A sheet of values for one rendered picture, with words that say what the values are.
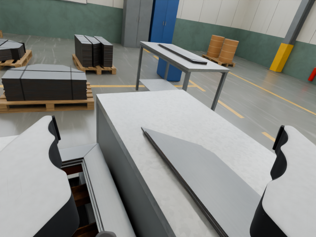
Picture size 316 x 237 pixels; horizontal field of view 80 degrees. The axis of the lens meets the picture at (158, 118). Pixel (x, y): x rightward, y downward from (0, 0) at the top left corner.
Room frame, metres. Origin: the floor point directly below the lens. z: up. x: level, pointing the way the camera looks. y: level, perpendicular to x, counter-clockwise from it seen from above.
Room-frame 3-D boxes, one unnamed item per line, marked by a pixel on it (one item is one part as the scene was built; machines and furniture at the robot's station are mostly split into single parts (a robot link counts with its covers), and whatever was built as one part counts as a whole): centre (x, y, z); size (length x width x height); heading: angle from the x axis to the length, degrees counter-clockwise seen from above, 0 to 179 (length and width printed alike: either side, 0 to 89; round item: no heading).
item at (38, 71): (2.65, 1.73, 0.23); 1.20 x 0.80 x 0.47; 117
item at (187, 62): (3.21, -0.14, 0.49); 1.60 x 0.70 x 0.99; 32
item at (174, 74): (4.93, -0.06, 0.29); 0.61 x 0.43 x 0.57; 28
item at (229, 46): (8.26, -2.01, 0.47); 1.32 x 0.80 x 0.95; 28
